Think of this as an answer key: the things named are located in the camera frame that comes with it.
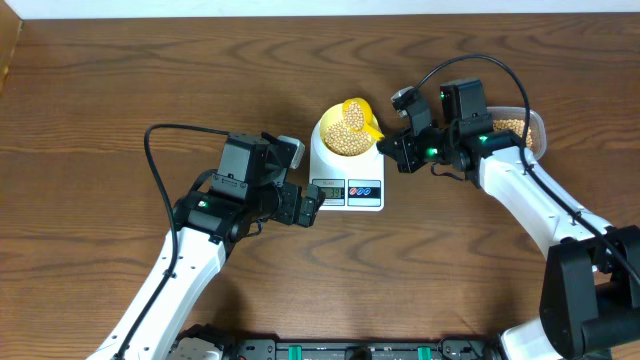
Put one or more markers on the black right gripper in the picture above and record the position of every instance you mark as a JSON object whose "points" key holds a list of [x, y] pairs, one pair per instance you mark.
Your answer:
{"points": [[405, 157]]}

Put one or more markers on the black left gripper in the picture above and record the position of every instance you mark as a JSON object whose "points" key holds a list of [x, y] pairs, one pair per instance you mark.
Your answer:
{"points": [[307, 207]]}

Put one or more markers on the yellow measuring scoop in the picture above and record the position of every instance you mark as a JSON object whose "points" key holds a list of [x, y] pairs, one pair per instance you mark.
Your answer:
{"points": [[358, 117]]}

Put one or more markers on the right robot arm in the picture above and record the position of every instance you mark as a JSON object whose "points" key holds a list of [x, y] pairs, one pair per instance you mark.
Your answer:
{"points": [[590, 296]]}

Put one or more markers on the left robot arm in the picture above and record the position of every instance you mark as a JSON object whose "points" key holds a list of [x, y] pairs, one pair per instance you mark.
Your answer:
{"points": [[248, 188]]}

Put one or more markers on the white digital kitchen scale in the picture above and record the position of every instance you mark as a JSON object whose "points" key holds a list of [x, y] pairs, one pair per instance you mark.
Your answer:
{"points": [[350, 183]]}

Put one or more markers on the soybeans in yellow bowl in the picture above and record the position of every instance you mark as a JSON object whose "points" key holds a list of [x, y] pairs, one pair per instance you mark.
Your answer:
{"points": [[343, 141]]}

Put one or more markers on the pile of soybeans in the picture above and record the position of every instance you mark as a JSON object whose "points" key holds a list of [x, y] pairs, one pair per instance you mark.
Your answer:
{"points": [[515, 125]]}

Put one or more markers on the clear plastic container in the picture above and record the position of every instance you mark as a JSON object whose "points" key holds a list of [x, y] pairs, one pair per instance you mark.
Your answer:
{"points": [[536, 125]]}

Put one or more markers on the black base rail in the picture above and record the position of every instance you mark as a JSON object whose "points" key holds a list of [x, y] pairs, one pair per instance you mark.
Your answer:
{"points": [[204, 342]]}

